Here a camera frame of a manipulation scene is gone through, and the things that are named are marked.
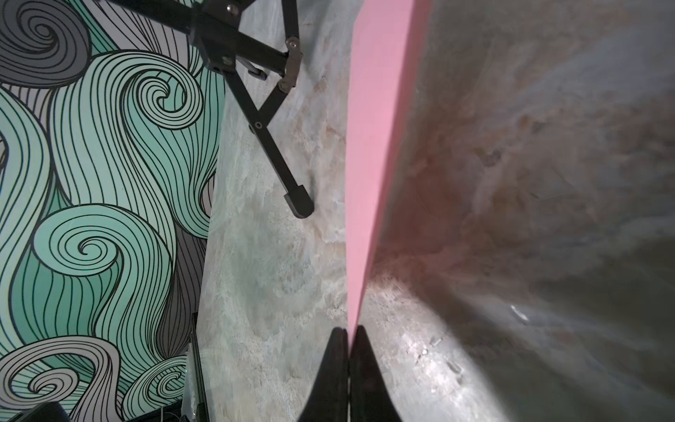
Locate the pink square paper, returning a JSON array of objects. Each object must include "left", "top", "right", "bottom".
[{"left": 345, "top": 0, "right": 432, "bottom": 339}]

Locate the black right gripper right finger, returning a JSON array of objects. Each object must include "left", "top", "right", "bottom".
[{"left": 349, "top": 325, "right": 402, "bottom": 422}]

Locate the black tripod mic stand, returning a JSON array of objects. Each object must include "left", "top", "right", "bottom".
[{"left": 104, "top": 0, "right": 316, "bottom": 220}]

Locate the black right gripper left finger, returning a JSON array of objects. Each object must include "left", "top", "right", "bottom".
[{"left": 298, "top": 327, "right": 349, "bottom": 422}]

